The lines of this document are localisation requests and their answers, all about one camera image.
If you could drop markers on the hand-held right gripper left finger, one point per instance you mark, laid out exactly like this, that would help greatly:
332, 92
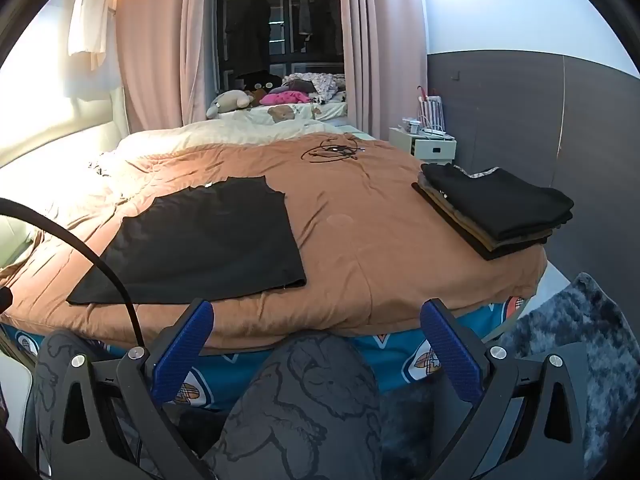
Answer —
182, 352

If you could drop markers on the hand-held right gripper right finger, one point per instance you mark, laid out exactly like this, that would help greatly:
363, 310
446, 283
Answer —
450, 355

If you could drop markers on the black garment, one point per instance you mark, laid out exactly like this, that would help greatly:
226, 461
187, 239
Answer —
200, 240

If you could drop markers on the stack of folded clothes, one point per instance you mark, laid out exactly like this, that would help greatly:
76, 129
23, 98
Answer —
500, 200

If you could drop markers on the blue printed bed sheet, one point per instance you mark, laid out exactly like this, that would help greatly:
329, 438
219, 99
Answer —
240, 375

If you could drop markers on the grey printed pants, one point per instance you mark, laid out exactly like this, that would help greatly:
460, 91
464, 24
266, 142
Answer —
300, 400

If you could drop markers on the grey fluffy rug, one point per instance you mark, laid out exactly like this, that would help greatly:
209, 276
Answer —
575, 320

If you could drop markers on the brown plush blanket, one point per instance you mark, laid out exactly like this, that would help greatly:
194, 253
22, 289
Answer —
360, 240

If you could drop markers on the white bedside table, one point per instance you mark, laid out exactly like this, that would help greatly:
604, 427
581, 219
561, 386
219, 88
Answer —
432, 150

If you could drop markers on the white power strip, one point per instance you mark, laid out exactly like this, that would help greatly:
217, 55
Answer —
439, 132

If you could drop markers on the cream bear print bedding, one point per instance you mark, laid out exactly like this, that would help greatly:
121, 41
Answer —
225, 127

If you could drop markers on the striped paper bag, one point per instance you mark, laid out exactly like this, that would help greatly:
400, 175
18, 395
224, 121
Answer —
432, 112

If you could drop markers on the grey plush toy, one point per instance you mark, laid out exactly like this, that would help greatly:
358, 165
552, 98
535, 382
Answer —
227, 101

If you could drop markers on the brown plush toy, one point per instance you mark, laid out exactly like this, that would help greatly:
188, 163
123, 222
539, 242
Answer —
260, 91

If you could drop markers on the pink cloth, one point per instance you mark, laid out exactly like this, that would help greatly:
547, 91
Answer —
285, 97

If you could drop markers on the floral cloth pile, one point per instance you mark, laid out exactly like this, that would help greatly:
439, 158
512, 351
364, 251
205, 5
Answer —
320, 85

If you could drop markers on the pink curtain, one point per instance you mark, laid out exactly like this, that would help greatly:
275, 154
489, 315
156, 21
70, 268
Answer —
160, 45
380, 45

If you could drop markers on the dark hanging coat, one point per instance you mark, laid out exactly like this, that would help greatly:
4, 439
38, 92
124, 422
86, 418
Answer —
250, 30

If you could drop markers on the white hanging garment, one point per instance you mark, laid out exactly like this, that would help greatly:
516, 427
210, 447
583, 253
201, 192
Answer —
90, 10

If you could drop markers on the dark hanging garment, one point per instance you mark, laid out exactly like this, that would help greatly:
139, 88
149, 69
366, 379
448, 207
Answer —
304, 15

